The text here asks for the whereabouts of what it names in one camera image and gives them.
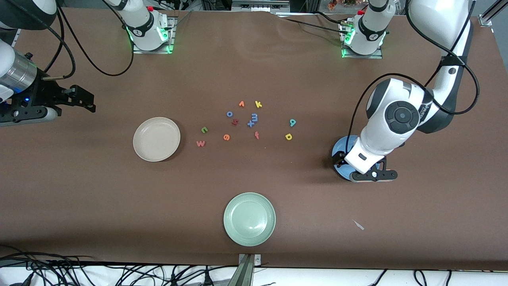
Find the grey equipment box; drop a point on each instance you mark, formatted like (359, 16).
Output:
(258, 6)

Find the blue plate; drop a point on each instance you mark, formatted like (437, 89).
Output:
(340, 147)

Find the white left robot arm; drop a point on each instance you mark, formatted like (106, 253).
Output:
(401, 115)

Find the pale green plate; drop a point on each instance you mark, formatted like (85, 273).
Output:
(249, 219)

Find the brown table cover sheet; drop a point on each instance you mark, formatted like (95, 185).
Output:
(79, 198)

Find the aluminium profile post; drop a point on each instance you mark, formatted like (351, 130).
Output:
(487, 18)

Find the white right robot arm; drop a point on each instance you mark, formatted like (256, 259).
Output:
(143, 29)

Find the metal camera stand profile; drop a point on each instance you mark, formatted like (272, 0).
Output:
(244, 274)

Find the small white paper scrap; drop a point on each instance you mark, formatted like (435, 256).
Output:
(358, 225)

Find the aluminium frame rail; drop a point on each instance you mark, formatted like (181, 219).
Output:
(16, 37)

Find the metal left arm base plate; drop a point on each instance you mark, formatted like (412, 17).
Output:
(363, 56)

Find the beige brown plate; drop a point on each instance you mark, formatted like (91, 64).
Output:
(156, 139)

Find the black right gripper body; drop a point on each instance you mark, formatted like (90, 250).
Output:
(44, 94)

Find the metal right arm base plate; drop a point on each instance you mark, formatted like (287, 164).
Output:
(172, 31)

